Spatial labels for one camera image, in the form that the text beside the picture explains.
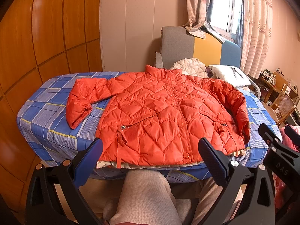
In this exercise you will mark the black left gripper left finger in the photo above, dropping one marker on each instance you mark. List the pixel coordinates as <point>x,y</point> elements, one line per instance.
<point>43,205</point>

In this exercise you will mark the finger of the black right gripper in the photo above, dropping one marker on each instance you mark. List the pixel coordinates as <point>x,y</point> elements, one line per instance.
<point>291,137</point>
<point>269,137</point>

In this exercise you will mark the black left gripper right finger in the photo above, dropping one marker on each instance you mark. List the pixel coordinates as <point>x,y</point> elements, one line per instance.
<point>257,205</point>

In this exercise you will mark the orange quilted down jacket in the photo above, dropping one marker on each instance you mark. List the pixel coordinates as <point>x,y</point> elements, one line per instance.
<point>156,118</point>

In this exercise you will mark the wicker wooden chair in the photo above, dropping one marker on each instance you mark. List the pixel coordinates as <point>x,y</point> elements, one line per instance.
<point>285,106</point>

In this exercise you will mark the pink blanket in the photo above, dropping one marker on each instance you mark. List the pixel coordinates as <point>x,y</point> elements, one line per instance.
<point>286,173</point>

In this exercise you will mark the cluttered wooden desk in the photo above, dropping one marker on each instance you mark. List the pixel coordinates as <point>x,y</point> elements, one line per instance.
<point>272,84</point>

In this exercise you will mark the white printed pillow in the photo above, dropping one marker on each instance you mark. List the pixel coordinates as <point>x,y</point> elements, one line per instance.
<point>230,74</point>

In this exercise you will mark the person's beige trouser legs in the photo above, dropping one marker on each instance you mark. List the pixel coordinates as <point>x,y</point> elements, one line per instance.
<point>146,198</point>

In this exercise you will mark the cream quilted garment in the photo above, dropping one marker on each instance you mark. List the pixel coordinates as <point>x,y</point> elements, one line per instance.
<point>192,67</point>

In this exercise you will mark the pink patterned right curtain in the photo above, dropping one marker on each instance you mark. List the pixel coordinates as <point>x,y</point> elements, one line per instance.
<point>258,20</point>

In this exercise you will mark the pink patterned curtain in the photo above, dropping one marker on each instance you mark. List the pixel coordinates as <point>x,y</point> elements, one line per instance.
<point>258,20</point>
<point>198,24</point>

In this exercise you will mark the grey yellow blue headboard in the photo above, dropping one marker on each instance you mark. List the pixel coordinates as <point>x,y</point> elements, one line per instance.
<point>178,44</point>

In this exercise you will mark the window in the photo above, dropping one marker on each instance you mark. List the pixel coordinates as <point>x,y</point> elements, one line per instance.
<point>225,16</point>

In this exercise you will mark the pink patterned left curtain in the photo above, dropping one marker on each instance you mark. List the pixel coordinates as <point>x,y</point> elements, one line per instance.
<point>198,24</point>

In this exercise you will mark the wooden wardrobe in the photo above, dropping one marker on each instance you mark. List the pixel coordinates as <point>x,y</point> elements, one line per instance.
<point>40,39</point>

